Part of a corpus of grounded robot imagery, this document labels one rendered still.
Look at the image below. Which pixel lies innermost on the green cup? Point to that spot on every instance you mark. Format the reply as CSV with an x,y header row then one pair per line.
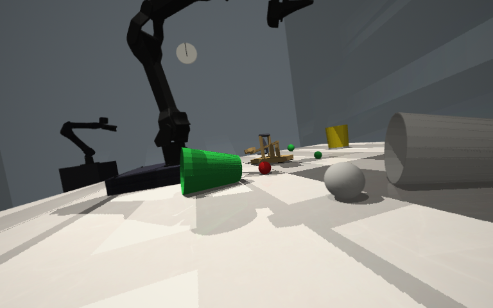
x,y
201,170

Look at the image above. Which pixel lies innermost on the yellow cylinder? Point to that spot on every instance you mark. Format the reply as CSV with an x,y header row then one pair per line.
x,y
337,137

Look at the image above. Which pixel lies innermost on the dark red ball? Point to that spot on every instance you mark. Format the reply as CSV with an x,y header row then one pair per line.
x,y
264,167

